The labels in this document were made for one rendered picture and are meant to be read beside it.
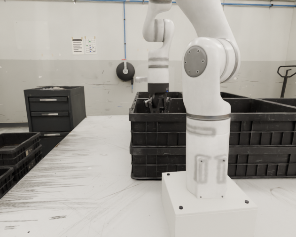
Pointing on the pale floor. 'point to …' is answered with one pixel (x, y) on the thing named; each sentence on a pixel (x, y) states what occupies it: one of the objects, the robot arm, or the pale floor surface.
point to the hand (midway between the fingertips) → (158, 122)
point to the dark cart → (54, 113)
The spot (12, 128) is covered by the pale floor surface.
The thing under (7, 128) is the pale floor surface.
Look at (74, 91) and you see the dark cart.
